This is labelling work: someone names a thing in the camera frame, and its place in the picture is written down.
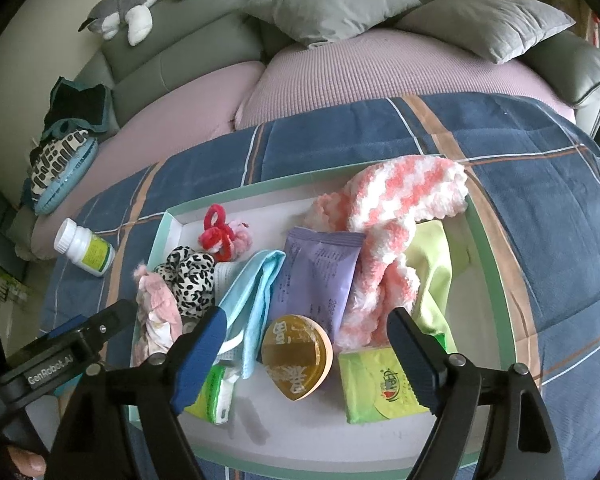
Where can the light green cloth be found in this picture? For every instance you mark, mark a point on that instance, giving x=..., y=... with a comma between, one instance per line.
x=432, y=270

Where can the pink scrunchie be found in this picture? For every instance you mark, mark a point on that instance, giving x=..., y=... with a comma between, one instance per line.
x=241, y=237

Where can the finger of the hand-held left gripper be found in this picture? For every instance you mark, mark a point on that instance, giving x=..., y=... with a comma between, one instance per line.
x=62, y=327
x=110, y=322

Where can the pink white knitted scarf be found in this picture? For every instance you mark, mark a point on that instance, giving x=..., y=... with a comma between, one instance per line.
x=410, y=185

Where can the red scrunchie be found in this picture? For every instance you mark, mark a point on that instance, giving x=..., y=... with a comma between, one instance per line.
x=215, y=235

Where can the grey cushion dark piping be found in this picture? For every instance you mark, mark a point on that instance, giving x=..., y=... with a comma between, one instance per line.
x=575, y=70

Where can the green white box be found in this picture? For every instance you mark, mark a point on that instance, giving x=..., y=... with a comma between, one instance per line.
x=9, y=287

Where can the grey white husky plush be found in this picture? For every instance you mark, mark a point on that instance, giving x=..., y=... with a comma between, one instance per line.
x=130, y=2

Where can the purple packet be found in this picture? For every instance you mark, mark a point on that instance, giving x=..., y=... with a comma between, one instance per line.
x=315, y=280

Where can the teal shallow cardboard box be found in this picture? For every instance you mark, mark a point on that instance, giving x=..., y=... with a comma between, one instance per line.
x=280, y=430

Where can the light blue cloth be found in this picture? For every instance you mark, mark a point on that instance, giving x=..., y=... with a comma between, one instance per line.
x=252, y=300

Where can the grey green sofa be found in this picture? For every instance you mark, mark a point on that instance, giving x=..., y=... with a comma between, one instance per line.
x=180, y=55

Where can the green white tissue pack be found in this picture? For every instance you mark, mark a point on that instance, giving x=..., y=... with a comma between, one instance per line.
x=215, y=395

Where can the black white patterned blue cushion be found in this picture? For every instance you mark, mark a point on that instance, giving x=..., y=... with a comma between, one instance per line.
x=60, y=170

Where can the black clothes teal trim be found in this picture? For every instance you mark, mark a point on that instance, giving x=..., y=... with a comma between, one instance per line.
x=77, y=105

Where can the person's left hand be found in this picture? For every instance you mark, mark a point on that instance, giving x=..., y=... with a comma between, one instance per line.
x=27, y=462

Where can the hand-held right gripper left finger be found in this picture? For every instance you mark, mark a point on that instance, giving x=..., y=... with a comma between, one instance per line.
x=200, y=355

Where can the grey square pillow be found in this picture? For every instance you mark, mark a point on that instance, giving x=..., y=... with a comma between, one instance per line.
x=330, y=5
x=490, y=25

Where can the blue plaid blanket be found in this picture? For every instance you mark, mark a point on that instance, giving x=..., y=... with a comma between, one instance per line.
x=530, y=210

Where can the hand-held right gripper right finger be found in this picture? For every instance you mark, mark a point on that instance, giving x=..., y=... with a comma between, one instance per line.
x=412, y=355

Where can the round beige container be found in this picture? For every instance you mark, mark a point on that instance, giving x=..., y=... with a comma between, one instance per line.
x=295, y=355

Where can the leopard print scrunchie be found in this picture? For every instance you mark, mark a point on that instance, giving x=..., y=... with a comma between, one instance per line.
x=190, y=280

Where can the pink sofa seat cover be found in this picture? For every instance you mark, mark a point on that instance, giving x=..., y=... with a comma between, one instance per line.
x=380, y=70
x=170, y=125

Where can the white pill bottle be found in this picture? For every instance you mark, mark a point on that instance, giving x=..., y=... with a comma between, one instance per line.
x=87, y=250

